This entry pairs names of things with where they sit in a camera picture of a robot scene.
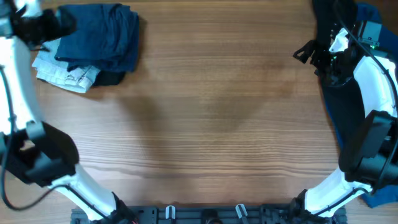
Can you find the black shirt with logo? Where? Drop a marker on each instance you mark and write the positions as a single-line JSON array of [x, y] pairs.
[[327, 27]]

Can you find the blue garment at right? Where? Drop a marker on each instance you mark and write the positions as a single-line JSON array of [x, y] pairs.
[[343, 106]]

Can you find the light blue folded jeans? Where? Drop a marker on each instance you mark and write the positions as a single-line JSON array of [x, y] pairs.
[[55, 72]]

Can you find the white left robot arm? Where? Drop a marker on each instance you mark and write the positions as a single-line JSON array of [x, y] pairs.
[[31, 149]]

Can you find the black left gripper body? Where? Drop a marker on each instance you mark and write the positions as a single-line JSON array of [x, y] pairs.
[[50, 22]]

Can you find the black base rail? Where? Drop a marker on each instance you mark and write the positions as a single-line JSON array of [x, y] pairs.
[[264, 214]]

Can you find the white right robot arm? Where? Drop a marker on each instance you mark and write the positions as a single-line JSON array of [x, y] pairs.
[[357, 71]]

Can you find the dark blue denim shorts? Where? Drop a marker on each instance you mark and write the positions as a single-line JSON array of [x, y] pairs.
[[106, 37]]

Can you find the black folded garment under jeans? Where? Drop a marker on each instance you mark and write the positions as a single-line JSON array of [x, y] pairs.
[[105, 78]]

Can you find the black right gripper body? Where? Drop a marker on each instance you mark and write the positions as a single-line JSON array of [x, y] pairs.
[[315, 54]]

